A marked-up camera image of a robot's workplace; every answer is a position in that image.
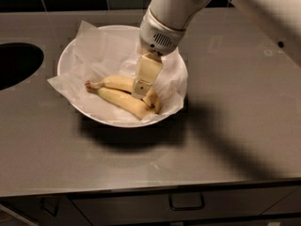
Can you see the left cabinet door handle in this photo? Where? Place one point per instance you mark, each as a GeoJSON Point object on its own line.
{"type": "Point", "coordinates": [50, 205]}

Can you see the white bowl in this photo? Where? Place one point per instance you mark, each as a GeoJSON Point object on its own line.
{"type": "Point", "coordinates": [94, 116]}

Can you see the black drawer handle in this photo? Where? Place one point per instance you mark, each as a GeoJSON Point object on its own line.
{"type": "Point", "coordinates": [186, 201]}

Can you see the white paper liner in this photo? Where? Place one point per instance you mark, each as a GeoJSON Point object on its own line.
{"type": "Point", "coordinates": [100, 54]}

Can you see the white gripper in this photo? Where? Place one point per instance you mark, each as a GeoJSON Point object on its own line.
{"type": "Point", "coordinates": [157, 35]}

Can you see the yellow banana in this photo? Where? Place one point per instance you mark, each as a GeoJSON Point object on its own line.
{"type": "Point", "coordinates": [124, 100]}
{"type": "Point", "coordinates": [125, 84]}

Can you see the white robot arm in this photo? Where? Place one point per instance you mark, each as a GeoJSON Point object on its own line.
{"type": "Point", "coordinates": [280, 20]}

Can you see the grey drawer front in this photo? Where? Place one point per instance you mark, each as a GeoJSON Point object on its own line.
{"type": "Point", "coordinates": [237, 203]}

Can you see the black round sink hole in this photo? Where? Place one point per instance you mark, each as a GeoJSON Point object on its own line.
{"type": "Point", "coordinates": [18, 61]}

